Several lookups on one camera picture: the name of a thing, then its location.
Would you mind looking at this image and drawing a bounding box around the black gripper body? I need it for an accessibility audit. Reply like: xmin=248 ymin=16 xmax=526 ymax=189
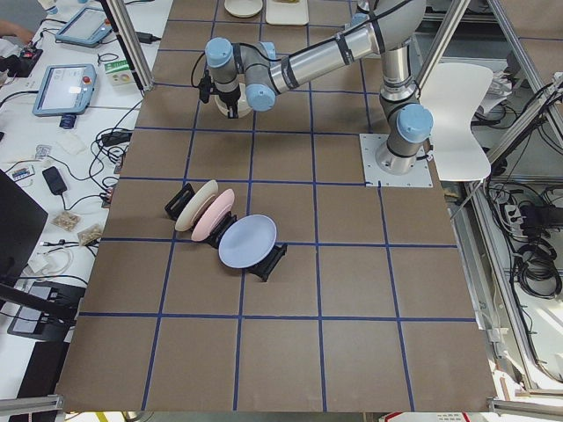
xmin=197 ymin=69 xmax=241 ymax=118

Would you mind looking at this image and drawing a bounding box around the white bowl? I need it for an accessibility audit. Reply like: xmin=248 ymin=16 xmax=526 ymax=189
xmin=215 ymin=83 xmax=254 ymax=119

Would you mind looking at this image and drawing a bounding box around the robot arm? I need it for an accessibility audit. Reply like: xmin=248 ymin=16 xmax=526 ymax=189
xmin=193 ymin=0 xmax=434 ymax=175

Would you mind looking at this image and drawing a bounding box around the cream round plate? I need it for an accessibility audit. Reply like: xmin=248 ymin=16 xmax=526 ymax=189
xmin=224 ymin=0 xmax=263 ymax=18

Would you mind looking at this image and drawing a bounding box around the green white box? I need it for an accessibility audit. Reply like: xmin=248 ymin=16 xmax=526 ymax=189
xmin=104 ymin=60 xmax=135 ymax=86

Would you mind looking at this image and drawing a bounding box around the white rectangular tray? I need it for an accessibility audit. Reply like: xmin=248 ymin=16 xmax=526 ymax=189
xmin=266 ymin=0 xmax=309 ymax=25

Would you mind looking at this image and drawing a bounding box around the pink plate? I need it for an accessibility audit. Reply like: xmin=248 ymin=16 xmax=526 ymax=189
xmin=191 ymin=188 xmax=235 ymax=242

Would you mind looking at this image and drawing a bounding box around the beige plate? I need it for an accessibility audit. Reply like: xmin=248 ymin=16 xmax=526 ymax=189
xmin=175 ymin=179 xmax=218 ymax=232

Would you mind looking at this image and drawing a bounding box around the blue teach pendant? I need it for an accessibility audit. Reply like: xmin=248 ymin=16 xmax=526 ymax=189
xmin=55 ymin=6 xmax=112 ymax=47
xmin=33 ymin=63 xmax=97 ymax=117

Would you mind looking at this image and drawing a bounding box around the lavender plate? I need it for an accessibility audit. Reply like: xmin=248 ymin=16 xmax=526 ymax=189
xmin=218 ymin=215 xmax=277 ymax=269

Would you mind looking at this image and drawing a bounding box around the black power adapter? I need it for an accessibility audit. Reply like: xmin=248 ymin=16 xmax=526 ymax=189
xmin=42 ymin=166 xmax=68 ymax=195

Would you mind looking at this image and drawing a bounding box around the black dish rack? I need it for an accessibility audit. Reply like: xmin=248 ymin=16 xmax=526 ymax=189
xmin=165 ymin=179 xmax=288 ymax=282

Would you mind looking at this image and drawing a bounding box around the white chair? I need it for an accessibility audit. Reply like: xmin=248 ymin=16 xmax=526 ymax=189
xmin=420 ymin=62 xmax=493 ymax=182

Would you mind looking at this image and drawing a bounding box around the aluminium frame post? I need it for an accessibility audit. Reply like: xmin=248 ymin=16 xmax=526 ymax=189
xmin=100 ymin=0 xmax=154 ymax=92

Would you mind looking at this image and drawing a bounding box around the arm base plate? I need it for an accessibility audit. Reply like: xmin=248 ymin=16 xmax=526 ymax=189
xmin=359 ymin=134 xmax=433 ymax=188

